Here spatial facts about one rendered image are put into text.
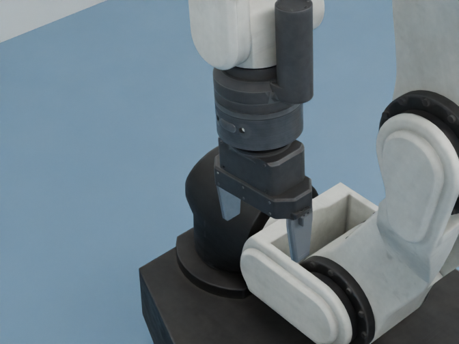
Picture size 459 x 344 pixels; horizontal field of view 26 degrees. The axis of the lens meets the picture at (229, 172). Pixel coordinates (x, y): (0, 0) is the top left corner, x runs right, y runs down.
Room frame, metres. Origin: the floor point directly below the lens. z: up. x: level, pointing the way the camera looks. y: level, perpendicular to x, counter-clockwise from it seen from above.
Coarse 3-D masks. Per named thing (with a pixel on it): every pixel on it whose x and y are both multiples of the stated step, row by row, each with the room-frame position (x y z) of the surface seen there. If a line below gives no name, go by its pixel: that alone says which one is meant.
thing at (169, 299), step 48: (192, 192) 1.16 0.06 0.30; (192, 240) 1.17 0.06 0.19; (240, 240) 1.06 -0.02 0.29; (144, 288) 1.11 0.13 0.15; (192, 288) 1.09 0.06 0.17; (240, 288) 1.07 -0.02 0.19; (432, 288) 1.09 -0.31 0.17; (192, 336) 0.99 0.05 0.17; (240, 336) 0.99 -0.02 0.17; (288, 336) 0.99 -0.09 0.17; (384, 336) 0.99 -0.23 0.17; (432, 336) 0.99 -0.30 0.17
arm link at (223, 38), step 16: (192, 0) 0.81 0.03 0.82; (208, 0) 0.79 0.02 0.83; (224, 0) 0.77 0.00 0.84; (240, 0) 0.77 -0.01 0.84; (192, 16) 0.81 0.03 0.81; (208, 16) 0.79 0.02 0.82; (224, 16) 0.77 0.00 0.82; (240, 16) 0.77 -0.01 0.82; (192, 32) 0.81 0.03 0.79; (208, 32) 0.79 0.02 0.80; (224, 32) 0.77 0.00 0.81; (240, 32) 0.77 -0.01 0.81; (208, 48) 0.79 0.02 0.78; (224, 48) 0.77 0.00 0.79; (240, 48) 0.77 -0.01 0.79; (224, 64) 0.77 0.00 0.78
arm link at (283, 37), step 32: (256, 0) 0.81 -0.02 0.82; (288, 0) 0.80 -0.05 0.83; (320, 0) 0.84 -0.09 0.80; (256, 32) 0.78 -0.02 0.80; (288, 32) 0.77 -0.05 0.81; (256, 64) 0.78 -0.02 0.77; (288, 64) 0.77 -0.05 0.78; (224, 96) 0.79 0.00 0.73; (256, 96) 0.78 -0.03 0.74; (288, 96) 0.77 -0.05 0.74
